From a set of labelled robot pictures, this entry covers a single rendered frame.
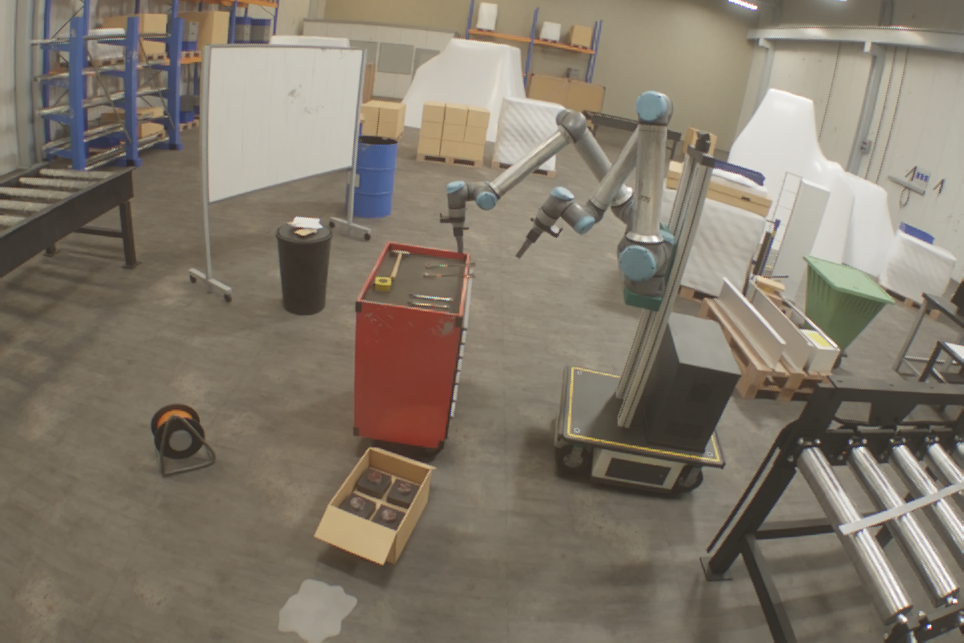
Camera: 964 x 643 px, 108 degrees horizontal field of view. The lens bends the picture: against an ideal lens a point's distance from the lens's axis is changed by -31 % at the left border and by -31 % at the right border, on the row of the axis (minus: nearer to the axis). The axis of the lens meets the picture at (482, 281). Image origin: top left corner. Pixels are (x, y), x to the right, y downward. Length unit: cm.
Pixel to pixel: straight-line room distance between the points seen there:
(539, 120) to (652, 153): 752
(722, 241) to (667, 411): 299
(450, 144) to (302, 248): 594
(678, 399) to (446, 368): 115
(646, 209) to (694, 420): 119
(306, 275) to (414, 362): 168
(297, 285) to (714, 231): 389
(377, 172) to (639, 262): 435
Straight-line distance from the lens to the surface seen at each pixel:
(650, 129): 197
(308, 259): 375
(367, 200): 604
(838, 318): 504
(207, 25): 1297
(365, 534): 220
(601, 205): 223
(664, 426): 271
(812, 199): 590
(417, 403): 247
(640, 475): 283
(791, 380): 428
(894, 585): 189
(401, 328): 225
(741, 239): 538
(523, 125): 941
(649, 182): 199
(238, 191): 432
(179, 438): 267
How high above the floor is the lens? 200
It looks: 25 degrees down
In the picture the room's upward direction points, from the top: 9 degrees clockwise
